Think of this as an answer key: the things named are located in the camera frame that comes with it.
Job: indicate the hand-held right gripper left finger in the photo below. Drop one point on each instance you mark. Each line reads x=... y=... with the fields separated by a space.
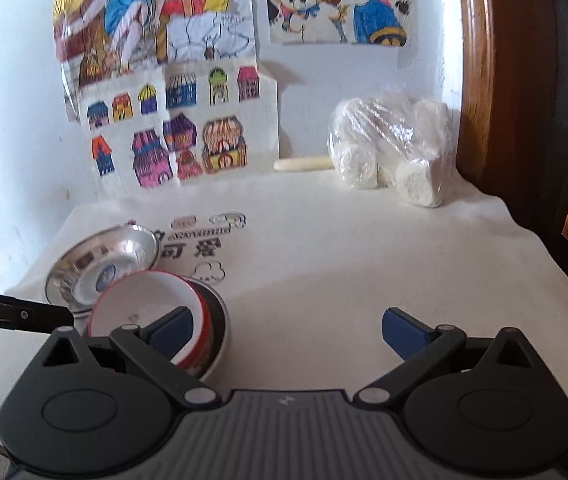
x=174 y=330

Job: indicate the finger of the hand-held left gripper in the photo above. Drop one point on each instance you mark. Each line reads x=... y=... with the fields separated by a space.
x=24 y=314

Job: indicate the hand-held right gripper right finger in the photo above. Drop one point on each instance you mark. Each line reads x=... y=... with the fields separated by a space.
x=404 y=330

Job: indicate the white floral bowl red rim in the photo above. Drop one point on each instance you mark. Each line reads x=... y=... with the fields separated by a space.
x=205 y=317

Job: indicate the stainless steel plate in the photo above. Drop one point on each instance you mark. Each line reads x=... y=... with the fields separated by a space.
x=109 y=260

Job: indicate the white printed tablecloth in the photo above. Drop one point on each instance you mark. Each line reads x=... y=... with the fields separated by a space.
x=339 y=270

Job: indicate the plastic bag of white buns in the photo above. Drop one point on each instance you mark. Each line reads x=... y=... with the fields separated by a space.
x=394 y=150

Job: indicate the white stick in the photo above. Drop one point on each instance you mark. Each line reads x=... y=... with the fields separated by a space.
x=304 y=164

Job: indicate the coloured houses drawing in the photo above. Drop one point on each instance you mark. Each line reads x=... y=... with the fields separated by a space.
x=184 y=125

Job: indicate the coloured figures drawing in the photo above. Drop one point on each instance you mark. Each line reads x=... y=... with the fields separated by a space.
x=134 y=15

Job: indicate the coloured bears drawing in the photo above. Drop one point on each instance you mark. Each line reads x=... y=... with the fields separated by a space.
x=334 y=0

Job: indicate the brown wooden frame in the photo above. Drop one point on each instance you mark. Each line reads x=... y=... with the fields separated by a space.
x=504 y=85

